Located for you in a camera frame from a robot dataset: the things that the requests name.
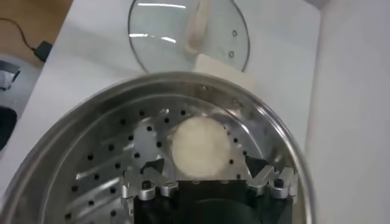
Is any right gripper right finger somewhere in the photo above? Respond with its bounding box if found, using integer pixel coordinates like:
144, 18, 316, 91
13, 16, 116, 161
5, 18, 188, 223
245, 155, 299, 201

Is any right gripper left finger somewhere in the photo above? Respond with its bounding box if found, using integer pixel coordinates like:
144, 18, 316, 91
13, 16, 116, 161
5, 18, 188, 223
120, 156, 179, 214

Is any white steamed baozi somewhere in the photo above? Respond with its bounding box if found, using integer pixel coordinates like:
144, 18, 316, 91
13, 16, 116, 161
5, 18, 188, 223
170, 116, 232, 178

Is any round glass pot lid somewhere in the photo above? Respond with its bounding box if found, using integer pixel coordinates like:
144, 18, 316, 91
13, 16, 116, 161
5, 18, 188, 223
127, 0, 251, 74

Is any perforated steel steamer basket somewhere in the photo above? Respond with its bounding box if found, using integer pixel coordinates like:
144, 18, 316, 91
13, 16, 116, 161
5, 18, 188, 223
0, 71, 314, 224

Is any black floor power adapter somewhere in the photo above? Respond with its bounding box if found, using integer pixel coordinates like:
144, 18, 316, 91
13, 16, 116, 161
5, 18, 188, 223
0, 17, 54, 63

